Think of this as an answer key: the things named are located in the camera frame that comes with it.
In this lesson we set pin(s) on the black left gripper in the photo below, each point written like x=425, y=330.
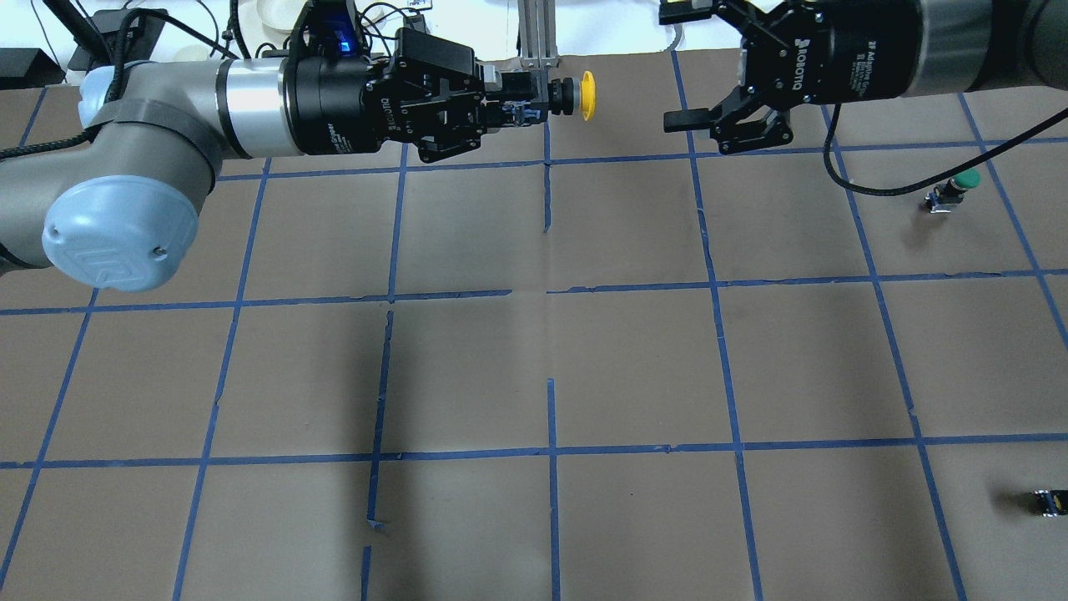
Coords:
x=332, y=108

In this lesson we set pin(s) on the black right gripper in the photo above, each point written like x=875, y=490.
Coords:
x=834, y=52

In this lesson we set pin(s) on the yellow push button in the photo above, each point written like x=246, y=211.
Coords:
x=571, y=97

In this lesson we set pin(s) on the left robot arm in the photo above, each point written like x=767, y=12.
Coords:
x=123, y=212

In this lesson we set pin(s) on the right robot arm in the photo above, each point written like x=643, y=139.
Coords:
x=968, y=46

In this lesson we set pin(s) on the green push button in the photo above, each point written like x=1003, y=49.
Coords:
x=945, y=197

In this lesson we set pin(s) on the black stand base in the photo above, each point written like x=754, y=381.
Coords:
x=97, y=37

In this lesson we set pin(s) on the black power adapter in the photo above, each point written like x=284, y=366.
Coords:
x=416, y=21

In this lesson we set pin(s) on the white plate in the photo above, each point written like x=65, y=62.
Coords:
x=278, y=15

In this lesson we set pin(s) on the white paper cup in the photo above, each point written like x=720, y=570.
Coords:
x=191, y=53

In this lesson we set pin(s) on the black box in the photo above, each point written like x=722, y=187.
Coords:
x=23, y=68

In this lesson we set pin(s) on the aluminium frame post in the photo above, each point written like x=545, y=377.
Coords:
x=537, y=34

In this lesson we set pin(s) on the small black yellow switch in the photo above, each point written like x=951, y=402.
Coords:
x=1050, y=503

